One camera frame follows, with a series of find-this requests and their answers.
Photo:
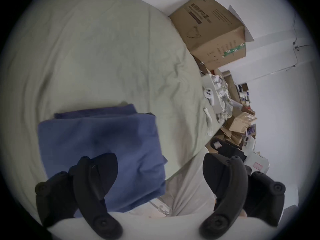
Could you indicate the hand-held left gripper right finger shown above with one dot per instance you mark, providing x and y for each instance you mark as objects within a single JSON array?
[{"x": 230, "y": 184}]

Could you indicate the person's legs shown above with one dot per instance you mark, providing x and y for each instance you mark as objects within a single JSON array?
[{"x": 190, "y": 181}]

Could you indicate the white hand controller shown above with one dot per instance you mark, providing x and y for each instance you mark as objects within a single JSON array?
[{"x": 209, "y": 95}]

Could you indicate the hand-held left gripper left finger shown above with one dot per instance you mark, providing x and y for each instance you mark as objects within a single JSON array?
[{"x": 91, "y": 184}]

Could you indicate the pile of cartons and clutter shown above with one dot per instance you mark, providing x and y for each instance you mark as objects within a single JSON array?
[{"x": 235, "y": 119}]

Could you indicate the bed with pale green sheet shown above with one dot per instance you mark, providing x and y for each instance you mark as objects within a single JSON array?
[{"x": 100, "y": 59}]

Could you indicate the large brown cardboard carton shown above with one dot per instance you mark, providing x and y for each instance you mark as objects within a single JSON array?
[{"x": 212, "y": 31}]

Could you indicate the dark blue folded garment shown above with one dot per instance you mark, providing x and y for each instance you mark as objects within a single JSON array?
[{"x": 105, "y": 144}]

